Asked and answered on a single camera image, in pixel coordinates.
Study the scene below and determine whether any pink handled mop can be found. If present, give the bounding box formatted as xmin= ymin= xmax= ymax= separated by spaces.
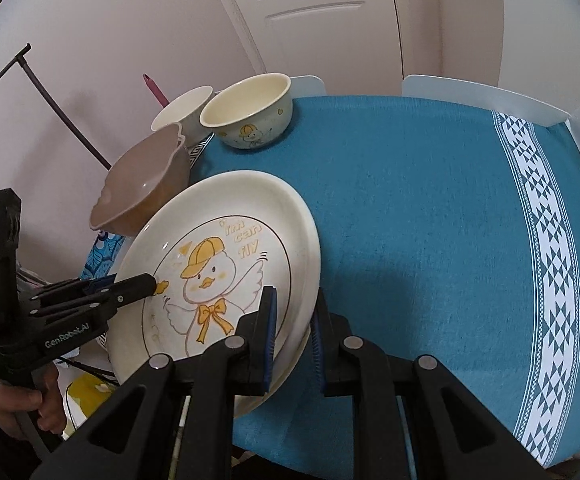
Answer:
xmin=142 ymin=74 xmax=169 ymax=107

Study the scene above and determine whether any white door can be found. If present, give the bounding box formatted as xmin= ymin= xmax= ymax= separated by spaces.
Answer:
xmin=220 ymin=0 xmax=404 ymax=96

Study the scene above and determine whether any pink square handled bowl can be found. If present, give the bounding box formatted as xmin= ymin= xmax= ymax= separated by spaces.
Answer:
xmin=89 ymin=124 xmax=190 ymax=236

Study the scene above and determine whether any white bowl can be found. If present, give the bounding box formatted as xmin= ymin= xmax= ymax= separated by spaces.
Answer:
xmin=151 ymin=86 xmax=215 ymax=148

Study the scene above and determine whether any teal patterned tablecloth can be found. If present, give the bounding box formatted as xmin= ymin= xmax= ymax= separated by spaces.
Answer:
xmin=191 ymin=96 xmax=580 ymax=479

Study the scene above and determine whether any person's left hand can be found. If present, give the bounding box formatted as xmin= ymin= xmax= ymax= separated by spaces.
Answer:
xmin=0 ymin=363 xmax=66 ymax=440

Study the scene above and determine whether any cream duck bowl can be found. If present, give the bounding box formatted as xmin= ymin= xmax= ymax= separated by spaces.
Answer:
xmin=200 ymin=73 xmax=293 ymax=150

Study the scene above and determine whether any black clothes rack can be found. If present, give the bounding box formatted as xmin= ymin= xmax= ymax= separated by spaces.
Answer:
xmin=0 ymin=42 xmax=114 ymax=172

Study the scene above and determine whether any cream duck plate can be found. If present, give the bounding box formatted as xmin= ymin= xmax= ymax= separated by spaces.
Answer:
xmin=106 ymin=170 xmax=321 ymax=392

